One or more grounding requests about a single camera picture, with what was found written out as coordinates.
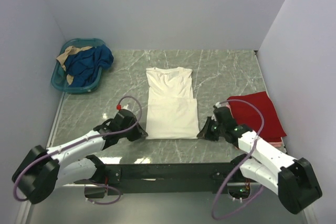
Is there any tan t-shirt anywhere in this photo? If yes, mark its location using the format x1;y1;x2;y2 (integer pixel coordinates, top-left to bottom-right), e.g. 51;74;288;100
57;46;93;88

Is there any cream white t-shirt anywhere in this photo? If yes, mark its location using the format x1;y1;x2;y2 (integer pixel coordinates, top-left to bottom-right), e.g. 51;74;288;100
146;67;199;140

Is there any teal plastic laundry basket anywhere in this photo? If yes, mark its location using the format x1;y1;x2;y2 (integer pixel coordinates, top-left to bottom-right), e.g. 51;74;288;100
51;38;106;94

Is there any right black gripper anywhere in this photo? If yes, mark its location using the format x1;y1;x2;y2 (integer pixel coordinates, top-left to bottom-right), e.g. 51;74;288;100
197;116;225;142

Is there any blue t-shirt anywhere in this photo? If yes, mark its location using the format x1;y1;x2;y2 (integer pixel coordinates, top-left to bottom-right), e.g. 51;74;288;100
64;45;114;88

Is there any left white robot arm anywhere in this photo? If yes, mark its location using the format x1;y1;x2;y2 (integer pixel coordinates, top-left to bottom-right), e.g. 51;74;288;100
12;109;148;204

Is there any aluminium rail frame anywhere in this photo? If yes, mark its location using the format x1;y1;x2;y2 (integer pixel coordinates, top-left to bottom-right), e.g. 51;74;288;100
14;140;318;224

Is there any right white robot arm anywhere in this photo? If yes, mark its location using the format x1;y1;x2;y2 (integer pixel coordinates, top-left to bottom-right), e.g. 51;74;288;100
197;106;322;214

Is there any folded red t-shirt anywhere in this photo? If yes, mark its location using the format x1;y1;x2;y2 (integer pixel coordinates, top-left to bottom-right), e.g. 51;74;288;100
228;91;286;143

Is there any black base beam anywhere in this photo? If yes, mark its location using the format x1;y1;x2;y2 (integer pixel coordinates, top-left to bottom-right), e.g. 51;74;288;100
95;163;235;194

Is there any folded pink t-shirt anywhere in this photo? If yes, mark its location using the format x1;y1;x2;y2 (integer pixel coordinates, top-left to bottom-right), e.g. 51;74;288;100
269;141;283;148

